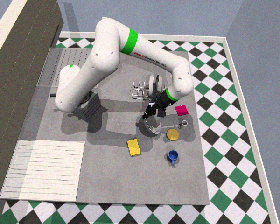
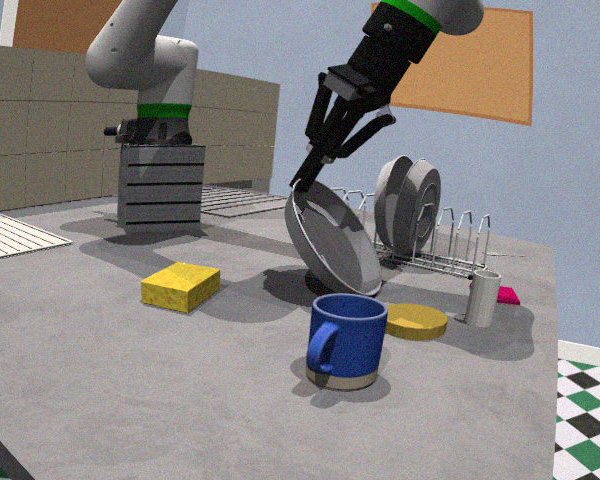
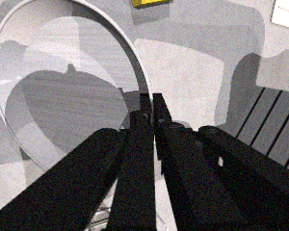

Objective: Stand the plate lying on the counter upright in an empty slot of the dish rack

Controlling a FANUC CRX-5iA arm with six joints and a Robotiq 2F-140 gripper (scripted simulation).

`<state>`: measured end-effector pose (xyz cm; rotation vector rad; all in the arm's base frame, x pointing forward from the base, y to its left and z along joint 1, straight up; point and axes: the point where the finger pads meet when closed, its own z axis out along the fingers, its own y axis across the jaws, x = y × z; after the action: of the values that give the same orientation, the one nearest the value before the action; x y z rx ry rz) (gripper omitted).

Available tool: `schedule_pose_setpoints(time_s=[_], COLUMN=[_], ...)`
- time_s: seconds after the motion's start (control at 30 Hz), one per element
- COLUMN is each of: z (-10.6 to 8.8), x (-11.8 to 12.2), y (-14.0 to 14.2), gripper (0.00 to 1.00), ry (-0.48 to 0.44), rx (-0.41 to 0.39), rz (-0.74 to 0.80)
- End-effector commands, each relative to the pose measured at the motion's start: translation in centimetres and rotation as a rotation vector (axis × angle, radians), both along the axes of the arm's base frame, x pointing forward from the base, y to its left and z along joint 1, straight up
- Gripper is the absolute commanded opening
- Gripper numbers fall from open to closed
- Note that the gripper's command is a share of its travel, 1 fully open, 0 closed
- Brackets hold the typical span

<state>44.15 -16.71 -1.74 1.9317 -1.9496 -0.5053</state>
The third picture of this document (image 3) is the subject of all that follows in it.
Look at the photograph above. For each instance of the white round plate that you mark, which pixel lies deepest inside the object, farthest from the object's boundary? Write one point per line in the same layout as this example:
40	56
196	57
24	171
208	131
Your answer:
66	70

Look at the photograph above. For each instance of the yellow sponge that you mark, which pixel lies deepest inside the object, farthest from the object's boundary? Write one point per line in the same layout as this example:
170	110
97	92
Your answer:
139	3

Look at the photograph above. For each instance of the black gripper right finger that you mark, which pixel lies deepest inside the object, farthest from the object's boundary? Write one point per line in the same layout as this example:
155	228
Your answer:
202	199

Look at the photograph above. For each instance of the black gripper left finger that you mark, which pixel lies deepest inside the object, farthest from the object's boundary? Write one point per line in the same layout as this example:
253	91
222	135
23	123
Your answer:
67	196

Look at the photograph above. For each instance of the silver wire dish rack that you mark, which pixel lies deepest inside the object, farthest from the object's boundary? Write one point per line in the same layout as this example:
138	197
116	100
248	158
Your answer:
107	210

